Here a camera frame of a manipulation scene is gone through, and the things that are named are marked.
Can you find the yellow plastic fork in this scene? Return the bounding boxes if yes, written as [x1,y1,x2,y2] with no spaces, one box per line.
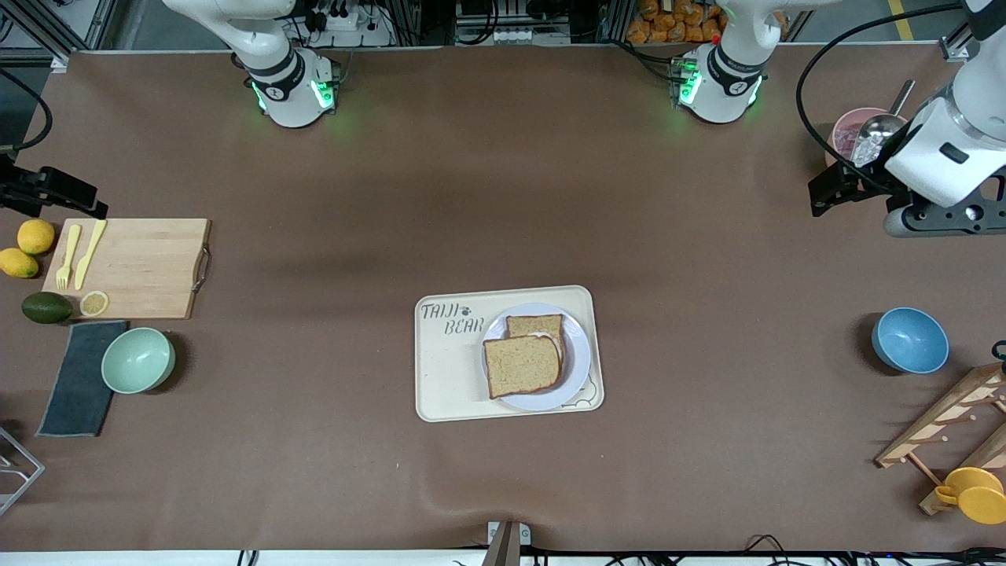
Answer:
[55,224,83,290]

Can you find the dark grey cloth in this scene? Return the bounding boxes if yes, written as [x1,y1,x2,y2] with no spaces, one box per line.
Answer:
[35,320,129,438]

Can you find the white round plate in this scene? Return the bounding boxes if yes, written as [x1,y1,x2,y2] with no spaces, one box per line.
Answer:
[481,303,592,412]

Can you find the round yellow lemon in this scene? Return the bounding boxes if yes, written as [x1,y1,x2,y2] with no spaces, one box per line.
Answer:
[17,219,56,255]

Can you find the wooden dish rack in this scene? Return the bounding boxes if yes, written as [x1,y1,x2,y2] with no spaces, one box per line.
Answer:
[875,363,1006,516]

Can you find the white power strip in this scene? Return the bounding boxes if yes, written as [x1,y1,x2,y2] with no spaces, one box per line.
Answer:
[314,6,380,39]
[486,28,553,45]

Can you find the metal table edge bracket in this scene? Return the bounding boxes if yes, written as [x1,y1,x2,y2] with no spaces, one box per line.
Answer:
[481,520,532,566]

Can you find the yellow cup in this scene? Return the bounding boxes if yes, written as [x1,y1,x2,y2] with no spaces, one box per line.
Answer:
[934,467,1006,526]

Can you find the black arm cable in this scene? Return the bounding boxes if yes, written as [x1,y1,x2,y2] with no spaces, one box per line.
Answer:
[0,69,53,152]
[795,4,967,172]

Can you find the wooden cutting board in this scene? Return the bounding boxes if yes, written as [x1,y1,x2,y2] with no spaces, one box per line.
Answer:
[41,218,211,321]

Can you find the mint green bowl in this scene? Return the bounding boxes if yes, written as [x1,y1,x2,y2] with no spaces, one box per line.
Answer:
[101,327,177,395]

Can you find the orange snack bags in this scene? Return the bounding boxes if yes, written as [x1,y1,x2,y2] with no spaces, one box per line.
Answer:
[626,0,728,44]

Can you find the oval yellow lemon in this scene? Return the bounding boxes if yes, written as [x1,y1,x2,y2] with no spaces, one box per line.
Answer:
[0,248,39,279]

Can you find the aluminium frame post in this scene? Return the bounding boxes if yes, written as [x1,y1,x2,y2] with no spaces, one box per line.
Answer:
[941,20,979,62]

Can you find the blue bowl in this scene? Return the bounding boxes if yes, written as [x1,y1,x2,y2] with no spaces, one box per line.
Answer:
[871,307,950,375]

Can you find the clear ice cubes pile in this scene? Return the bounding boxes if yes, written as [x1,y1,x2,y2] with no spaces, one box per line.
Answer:
[835,126,889,166]

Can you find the metal scoop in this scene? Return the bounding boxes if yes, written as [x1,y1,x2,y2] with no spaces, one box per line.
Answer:
[853,79,917,166]

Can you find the large brown bread slice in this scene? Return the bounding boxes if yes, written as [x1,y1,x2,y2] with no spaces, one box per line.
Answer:
[483,335,564,399]

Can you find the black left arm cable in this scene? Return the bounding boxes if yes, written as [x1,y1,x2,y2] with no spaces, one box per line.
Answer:
[795,4,967,172]

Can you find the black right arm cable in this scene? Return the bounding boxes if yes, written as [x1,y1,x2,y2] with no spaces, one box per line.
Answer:
[0,69,53,152]

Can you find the metal wire rack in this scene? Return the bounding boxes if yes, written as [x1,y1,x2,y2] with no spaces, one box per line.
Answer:
[0,427,46,517]

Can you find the cream tray with bear print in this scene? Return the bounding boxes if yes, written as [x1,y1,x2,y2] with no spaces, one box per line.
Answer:
[414,285,605,423]

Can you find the pink bowl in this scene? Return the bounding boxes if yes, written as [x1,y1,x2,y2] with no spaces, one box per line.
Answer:
[825,107,897,170]

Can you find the yellow plastic knife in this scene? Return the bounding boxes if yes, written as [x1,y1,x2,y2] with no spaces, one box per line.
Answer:
[75,218,108,290]

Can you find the green avocado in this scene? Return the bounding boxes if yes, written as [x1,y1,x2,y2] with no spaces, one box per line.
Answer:
[21,292,75,325]

